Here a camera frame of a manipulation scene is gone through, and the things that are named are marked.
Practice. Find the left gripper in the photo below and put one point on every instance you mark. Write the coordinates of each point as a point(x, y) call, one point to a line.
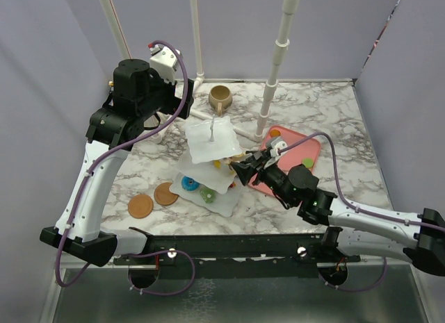
point(174, 103)

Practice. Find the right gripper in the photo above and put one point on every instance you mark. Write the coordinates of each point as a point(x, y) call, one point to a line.
point(260, 160)

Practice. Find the yellow sponge cake slice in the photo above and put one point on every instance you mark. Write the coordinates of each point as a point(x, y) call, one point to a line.
point(218, 164)

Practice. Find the white tiered serving stand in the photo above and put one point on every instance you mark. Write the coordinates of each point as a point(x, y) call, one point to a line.
point(207, 141)

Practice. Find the green round pastry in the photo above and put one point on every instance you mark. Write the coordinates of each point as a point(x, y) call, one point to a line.
point(308, 162)

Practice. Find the pink serving tray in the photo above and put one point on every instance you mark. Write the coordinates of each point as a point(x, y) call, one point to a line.
point(309, 149)

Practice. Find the blue frosted donut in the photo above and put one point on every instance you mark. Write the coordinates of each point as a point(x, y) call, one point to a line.
point(189, 184)

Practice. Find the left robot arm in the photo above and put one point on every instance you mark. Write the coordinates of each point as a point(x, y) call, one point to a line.
point(139, 91)

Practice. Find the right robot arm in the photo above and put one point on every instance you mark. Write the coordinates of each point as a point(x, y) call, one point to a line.
point(417, 238)

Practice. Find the orange cookie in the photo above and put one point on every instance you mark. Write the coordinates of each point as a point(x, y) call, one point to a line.
point(275, 133)

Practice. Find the beige ceramic cup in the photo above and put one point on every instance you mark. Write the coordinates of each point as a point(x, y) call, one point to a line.
point(220, 99)

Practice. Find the wooden coaster near stand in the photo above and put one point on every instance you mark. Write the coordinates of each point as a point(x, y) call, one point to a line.
point(163, 196)

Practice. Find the wooden coaster near edge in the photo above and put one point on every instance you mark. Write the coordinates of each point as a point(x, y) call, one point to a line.
point(140, 206)

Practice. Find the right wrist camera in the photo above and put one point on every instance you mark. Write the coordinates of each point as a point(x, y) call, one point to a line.
point(275, 145)

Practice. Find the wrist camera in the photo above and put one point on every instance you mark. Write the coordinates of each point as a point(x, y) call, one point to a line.
point(164, 62)
point(275, 145)

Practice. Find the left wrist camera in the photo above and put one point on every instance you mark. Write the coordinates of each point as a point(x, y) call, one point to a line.
point(164, 62)

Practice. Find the white pvc frame middle pole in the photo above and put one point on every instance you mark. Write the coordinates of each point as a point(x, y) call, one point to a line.
point(198, 61)

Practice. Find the white pvc frame pole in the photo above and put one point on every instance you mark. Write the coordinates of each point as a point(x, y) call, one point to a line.
point(281, 46)
point(112, 18)
point(198, 61)

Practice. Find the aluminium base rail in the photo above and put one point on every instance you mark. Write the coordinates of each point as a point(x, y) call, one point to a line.
point(305, 248)

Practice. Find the white pvc frame left pole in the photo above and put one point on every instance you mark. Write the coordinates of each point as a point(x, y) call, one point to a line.
point(112, 18)

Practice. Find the white pvc frame right pole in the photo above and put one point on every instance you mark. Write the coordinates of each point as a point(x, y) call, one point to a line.
point(281, 46)

